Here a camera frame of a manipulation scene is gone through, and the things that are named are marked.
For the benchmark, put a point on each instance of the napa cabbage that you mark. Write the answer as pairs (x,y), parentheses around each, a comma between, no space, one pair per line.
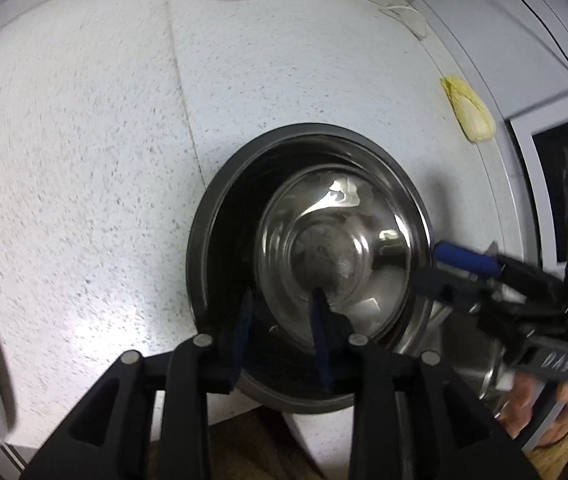
(466,110)

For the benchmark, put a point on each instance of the white built-in oven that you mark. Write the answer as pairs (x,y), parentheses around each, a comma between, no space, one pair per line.
(526,160)

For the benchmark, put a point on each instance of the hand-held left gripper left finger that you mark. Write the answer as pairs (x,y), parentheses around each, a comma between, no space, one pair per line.
(242,335)

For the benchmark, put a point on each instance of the shallow small steel bowl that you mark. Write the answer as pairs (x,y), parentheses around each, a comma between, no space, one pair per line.
(334,240)

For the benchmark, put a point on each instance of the person's right hand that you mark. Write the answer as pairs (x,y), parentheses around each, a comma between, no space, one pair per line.
(521,400)

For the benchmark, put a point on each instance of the steel sink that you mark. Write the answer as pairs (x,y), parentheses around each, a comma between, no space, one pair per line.
(469,370)

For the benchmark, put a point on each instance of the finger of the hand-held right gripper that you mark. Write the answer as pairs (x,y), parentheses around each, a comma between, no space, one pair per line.
(431,286)
(464,259)

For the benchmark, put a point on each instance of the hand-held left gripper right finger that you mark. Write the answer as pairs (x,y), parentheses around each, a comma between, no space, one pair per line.
(322,332)

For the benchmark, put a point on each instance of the large steel bowl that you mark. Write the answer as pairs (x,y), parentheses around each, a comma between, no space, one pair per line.
(224,210)

